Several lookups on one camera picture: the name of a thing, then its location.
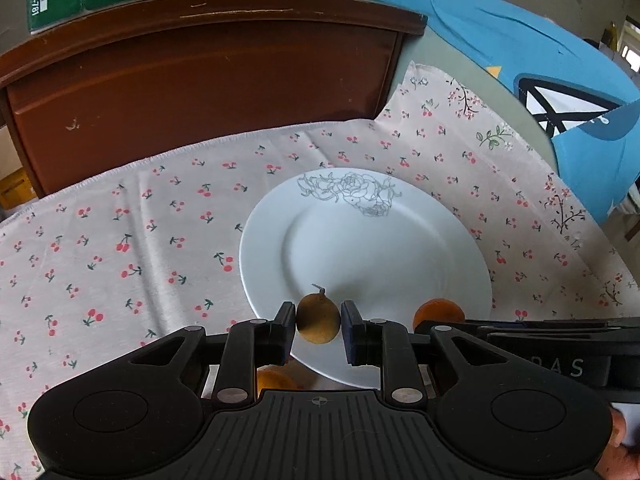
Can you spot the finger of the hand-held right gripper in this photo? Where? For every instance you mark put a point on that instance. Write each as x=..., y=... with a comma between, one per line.
x=472, y=331

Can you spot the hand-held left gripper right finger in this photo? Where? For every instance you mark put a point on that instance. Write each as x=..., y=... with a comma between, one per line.
x=350, y=340

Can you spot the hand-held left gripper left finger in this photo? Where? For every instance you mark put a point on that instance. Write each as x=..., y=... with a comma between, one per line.
x=289, y=332

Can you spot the brown longan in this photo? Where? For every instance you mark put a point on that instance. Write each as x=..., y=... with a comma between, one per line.
x=318, y=320

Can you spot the small orange mandarin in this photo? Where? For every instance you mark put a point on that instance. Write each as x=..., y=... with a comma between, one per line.
x=438, y=312
x=272, y=380

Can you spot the white floral plate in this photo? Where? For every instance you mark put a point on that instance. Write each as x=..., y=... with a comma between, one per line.
x=380, y=245

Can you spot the person's right hand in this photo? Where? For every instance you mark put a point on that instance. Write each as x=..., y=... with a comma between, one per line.
x=622, y=452

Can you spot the cherry print tablecloth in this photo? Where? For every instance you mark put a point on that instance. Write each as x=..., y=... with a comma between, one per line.
x=125, y=220

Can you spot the pale green bedsheet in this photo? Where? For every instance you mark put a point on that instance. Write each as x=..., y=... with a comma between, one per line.
x=450, y=70

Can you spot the blue printed quilt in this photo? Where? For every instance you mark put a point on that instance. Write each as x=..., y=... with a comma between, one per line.
x=500, y=35

